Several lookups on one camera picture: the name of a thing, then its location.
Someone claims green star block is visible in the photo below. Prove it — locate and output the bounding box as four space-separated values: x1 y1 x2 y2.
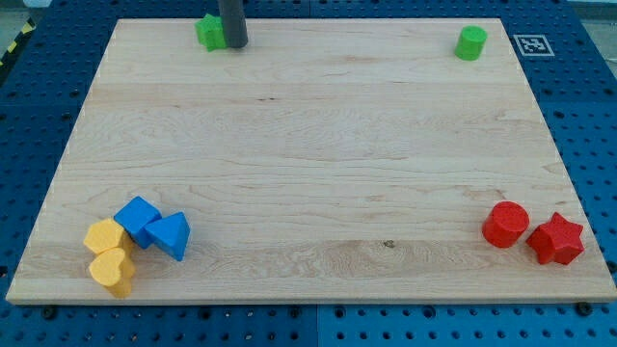
194 13 227 52

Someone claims red star block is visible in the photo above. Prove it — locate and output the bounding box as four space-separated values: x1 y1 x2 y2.
525 212 584 265

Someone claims light wooden board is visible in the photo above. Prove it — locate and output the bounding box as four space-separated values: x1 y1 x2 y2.
7 18 616 306

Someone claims blue triangular prism block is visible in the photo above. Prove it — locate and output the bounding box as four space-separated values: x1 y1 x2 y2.
145 212 190 261

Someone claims blue cube block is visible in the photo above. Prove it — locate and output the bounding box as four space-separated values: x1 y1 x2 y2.
114 196 161 249

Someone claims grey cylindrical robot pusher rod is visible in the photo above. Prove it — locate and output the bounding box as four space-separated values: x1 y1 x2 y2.
218 0 248 48

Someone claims red cylinder block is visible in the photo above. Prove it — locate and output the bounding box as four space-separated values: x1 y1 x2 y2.
481 200 530 249

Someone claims green cylinder block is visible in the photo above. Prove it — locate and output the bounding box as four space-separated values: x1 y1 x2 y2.
454 25 488 61

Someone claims yellow hexagon block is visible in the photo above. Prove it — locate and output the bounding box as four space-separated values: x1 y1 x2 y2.
83 218 134 255

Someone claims yellow heart block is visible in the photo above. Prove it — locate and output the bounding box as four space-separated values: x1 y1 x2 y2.
89 248 136 298

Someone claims white fiducial marker tag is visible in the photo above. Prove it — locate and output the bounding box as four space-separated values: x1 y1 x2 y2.
513 34 554 57

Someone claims yellow black hazard tape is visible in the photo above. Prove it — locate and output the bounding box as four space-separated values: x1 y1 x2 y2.
1 17 37 68

